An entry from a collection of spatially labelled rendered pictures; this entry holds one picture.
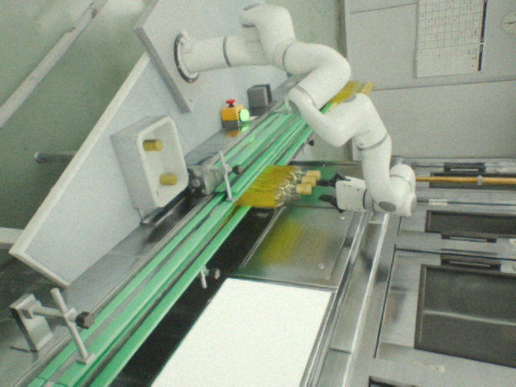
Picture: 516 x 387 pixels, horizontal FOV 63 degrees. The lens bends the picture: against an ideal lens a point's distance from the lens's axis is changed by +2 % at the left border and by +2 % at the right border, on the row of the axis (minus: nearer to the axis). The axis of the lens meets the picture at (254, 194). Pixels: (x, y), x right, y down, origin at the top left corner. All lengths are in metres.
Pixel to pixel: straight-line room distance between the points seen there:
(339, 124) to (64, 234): 0.70
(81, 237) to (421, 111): 6.60
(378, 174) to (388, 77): 6.13
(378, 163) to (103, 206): 0.72
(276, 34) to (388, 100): 6.17
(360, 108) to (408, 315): 0.53
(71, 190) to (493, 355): 1.02
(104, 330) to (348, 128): 0.71
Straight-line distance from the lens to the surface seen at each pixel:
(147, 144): 1.24
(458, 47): 7.08
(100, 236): 1.17
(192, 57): 1.40
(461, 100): 7.28
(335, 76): 1.09
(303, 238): 1.38
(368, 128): 1.07
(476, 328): 1.15
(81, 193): 1.11
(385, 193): 1.14
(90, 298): 1.03
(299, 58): 1.12
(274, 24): 1.18
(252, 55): 1.32
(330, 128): 1.03
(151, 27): 1.32
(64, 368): 0.93
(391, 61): 7.16
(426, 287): 1.25
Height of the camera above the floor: 1.56
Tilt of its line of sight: 24 degrees down
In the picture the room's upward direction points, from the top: 92 degrees clockwise
